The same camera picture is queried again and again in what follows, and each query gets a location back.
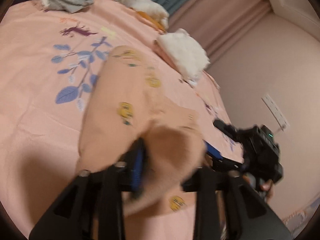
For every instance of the white wall outlet strip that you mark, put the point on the white wall outlet strip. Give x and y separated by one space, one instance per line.
276 112

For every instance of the white orange plush toy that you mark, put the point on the white orange plush toy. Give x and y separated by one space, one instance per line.
149 10

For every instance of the pink printed bed sheet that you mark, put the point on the pink printed bed sheet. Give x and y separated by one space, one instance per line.
49 63

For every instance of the white folded garment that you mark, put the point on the white folded garment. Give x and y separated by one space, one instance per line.
188 55

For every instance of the pink beige curtain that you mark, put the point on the pink beige curtain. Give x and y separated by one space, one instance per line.
218 24

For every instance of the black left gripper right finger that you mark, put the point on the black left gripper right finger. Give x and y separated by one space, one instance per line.
218 164

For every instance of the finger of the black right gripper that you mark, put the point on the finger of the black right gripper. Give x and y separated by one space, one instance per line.
227 129

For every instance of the right hand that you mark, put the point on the right hand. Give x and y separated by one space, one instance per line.
266 187

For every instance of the peach cartoon print garment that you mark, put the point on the peach cartoon print garment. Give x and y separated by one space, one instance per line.
128 102

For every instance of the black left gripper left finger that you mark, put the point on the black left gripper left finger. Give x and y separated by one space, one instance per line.
135 164

